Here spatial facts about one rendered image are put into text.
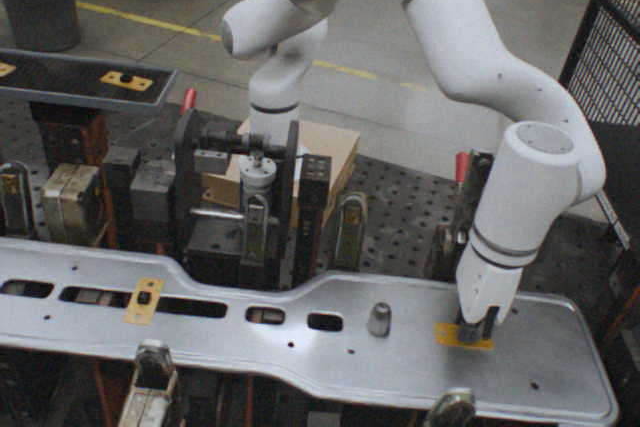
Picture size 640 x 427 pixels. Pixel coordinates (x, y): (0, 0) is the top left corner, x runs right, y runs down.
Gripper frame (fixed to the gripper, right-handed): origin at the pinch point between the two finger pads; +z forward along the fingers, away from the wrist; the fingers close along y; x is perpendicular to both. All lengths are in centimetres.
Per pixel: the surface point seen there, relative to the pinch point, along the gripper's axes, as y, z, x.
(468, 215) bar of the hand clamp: -14.6, -7.8, 0.0
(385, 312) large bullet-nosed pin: 0.9, -1.4, -12.3
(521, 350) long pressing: 1.3, 3.1, 8.3
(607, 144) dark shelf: -54, 0, 39
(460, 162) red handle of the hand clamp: -24.3, -10.9, -0.7
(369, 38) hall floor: -343, 103, 5
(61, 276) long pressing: -3, 3, -60
